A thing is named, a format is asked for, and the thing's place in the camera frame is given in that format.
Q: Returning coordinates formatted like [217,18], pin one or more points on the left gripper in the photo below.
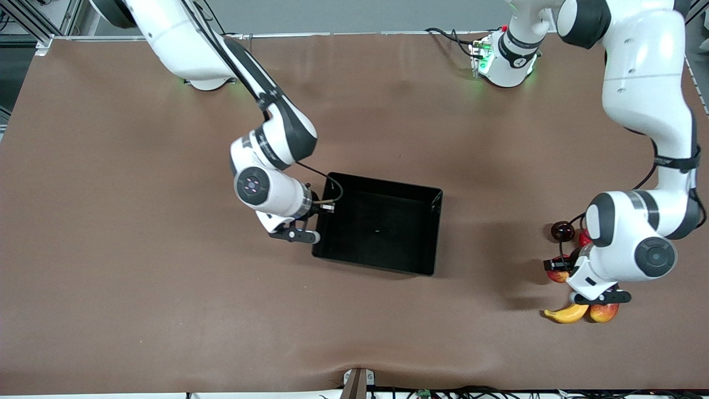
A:
[571,257]

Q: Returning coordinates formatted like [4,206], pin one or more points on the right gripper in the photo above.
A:
[315,198]

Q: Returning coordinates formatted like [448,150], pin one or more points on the yellow banana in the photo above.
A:
[568,314]

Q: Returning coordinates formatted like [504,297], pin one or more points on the black plastic box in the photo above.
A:
[382,227]

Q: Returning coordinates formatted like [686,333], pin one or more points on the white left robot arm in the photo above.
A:
[642,83]

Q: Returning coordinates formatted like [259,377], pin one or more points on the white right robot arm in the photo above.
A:
[183,44]

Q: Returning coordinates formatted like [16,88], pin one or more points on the red yellow mango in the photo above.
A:
[605,313]

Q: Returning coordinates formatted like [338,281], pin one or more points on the red peach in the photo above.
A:
[584,238]

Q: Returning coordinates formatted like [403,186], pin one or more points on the dark purple plum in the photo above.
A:
[562,231]

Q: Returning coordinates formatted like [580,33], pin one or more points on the large table cover mat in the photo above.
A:
[138,277]

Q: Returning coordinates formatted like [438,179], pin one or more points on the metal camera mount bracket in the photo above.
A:
[357,385]

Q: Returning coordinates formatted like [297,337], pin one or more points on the silver table corner bracket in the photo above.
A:
[44,45]

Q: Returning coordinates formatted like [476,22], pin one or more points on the aluminium frame structure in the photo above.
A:
[69,14]

